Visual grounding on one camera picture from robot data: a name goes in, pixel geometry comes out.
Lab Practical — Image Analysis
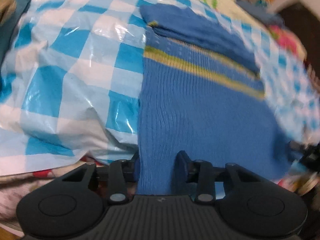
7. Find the blue white checkered plastic sheet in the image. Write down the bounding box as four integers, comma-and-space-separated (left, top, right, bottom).
0, 0, 320, 176

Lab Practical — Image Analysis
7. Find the dark red headboard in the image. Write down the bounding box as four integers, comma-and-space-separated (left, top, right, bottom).
275, 0, 320, 62

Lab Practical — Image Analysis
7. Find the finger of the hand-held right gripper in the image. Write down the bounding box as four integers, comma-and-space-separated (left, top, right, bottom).
289, 140, 320, 173

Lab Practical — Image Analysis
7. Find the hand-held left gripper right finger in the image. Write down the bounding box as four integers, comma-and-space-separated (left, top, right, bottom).
176, 151, 263, 204

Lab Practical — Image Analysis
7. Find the blue striped knit sweater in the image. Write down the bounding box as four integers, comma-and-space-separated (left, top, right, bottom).
136, 3, 292, 197

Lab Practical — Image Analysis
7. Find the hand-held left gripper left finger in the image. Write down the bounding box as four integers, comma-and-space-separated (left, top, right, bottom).
61, 152, 141, 205

